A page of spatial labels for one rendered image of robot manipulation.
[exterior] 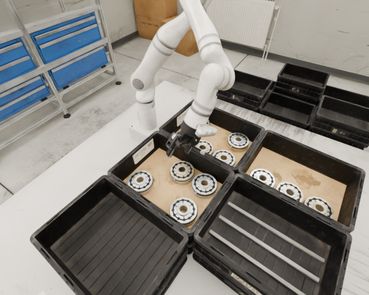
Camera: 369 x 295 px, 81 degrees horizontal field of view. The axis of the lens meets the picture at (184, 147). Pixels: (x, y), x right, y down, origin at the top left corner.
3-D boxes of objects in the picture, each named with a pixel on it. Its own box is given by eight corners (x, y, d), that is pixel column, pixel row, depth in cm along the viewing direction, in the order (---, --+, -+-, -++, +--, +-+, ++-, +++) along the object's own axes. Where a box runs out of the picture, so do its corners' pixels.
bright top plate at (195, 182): (187, 185, 87) (187, 184, 86) (201, 170, 92) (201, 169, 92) (207, 200, 82) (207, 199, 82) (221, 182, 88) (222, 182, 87)
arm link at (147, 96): (136, 62, 101) (140, 94, 114) (127, 72, 95) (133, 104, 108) (154, 65, 100) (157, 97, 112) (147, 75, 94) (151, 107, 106)
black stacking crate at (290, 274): (191, 248, 75) (191, 236, 67) (231, 188, 91) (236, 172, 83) (309, 338, 59) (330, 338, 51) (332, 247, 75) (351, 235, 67)
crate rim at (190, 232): (106, 176, 84) (105, 172, 82) (157, 133, 100) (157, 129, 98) (191, 239, 68) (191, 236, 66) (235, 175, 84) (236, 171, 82)
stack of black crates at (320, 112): (293, 154, 191) (315, 114, 158) (300, 134, 208) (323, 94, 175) (342, 174, 177) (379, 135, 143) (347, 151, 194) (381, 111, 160)
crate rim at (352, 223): (235, 175, 84) (236, 171, 82) (265, 131, 100) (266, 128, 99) (349, 236, 68) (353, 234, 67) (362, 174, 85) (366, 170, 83)
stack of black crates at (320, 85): (263, 114, 228) (277, 75, 195) (272, 100, 245) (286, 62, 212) (303, 128, 214) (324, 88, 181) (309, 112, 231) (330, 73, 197)
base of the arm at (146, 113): (136, 125, 121) (132, 99, 108) (148, 117, 126) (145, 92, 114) (148, 132, 117) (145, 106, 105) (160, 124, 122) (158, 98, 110)
